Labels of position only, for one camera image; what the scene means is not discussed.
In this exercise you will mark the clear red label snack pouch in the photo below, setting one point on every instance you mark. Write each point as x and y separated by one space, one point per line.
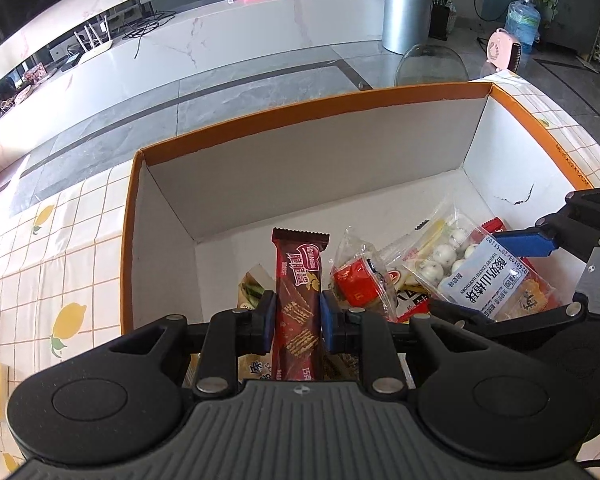
360 278

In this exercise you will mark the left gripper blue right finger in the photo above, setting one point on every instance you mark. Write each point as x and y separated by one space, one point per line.
372 339

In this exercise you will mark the clear glass chair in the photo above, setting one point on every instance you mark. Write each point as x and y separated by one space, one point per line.
430 64

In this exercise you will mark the pink small heater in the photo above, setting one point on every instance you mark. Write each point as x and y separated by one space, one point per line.
503 51

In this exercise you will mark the yellow chips bag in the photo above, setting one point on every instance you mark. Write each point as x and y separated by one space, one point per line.
252 286

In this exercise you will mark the orange cardboard box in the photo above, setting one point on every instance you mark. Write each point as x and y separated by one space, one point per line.
202 208

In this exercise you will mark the clear white candy bag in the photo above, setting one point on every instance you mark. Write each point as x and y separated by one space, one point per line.
461 263

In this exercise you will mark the silver trash can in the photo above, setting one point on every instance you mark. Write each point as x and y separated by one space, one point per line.
406 23

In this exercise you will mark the blue water jug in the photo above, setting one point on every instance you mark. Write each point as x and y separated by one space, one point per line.
522 22

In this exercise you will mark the white wifi router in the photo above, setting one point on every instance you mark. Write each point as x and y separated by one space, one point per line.
94 40

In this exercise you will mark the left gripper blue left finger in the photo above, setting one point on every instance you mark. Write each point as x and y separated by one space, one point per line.
229 335

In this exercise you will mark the red chips bag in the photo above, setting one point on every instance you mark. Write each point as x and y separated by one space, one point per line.
488 230

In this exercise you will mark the white tv console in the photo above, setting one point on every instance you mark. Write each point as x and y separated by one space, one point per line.
193 42

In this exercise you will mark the dark red wafer bar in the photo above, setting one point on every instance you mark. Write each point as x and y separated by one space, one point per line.
296 354

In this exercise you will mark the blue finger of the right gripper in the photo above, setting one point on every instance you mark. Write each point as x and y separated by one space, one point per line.
531 242
453 313

